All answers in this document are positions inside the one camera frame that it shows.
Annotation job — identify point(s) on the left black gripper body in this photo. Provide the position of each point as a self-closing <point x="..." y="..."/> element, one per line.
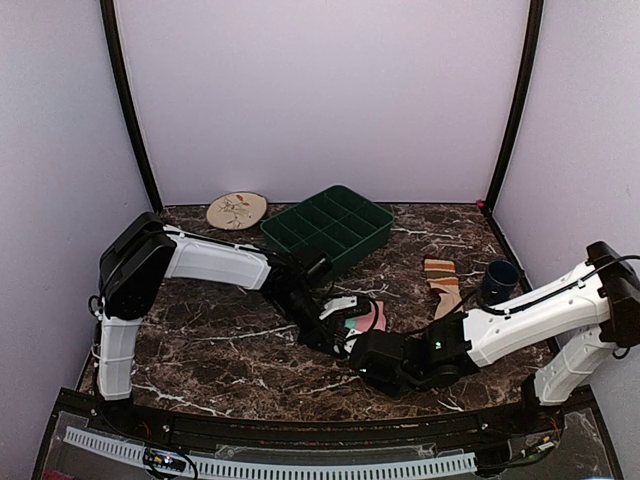
<point x="306" y="334"/>

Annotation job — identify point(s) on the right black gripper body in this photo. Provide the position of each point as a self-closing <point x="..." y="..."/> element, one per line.
<point x="411" y="382"/>

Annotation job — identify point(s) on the pink patterned sock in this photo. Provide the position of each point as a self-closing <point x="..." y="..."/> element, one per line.
<point x="364" y="323"/>

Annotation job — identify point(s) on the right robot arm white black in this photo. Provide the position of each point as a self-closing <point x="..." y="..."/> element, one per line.
<point x="598" y="301"/>

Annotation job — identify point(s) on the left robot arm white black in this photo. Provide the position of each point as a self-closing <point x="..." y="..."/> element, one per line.
<point x="148" y="251"/>

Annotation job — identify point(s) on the green divided organizer tray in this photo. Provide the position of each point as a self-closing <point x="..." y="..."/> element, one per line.
<point x="342" y="223"/>

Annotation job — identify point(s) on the beige floral plate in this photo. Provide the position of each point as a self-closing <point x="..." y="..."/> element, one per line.
<point x="236" y="211"/>

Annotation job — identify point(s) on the beige striped sock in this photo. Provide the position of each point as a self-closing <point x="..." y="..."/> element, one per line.
<point x="443" y="282"/>

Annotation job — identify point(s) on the dark blue mug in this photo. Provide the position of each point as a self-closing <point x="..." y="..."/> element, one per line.
<point x="500" y="279"/>

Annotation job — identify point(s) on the small circuit board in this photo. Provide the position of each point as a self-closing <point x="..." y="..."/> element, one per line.
<point x="163" y="461"/>

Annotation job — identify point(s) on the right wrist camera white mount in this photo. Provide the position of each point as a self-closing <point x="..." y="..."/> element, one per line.
<point x="344" y="340"/>

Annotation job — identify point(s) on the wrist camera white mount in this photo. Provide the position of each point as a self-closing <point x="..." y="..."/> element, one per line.
<point x="344" y="340"/>
<point x="348" y="306"/>

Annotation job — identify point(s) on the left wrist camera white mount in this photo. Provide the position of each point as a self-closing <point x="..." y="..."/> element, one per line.
<point x="348" y="306"/>

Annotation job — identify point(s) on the black front table rail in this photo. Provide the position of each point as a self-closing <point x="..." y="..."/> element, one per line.
<point x="475" y="428"/>

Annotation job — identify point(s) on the white slotted cable duct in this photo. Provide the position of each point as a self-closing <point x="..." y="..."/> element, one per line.
<point x="243" y="463"/>

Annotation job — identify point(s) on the left black frame post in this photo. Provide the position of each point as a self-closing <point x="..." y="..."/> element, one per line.
<point x="126" y="101"/>

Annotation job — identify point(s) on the black frame post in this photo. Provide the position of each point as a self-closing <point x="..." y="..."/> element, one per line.
<point x="525" y="70"/>
<point x="126" y="101"/>

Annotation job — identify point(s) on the right black frame post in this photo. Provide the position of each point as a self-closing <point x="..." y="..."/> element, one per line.
<point x="525" y="70"/>

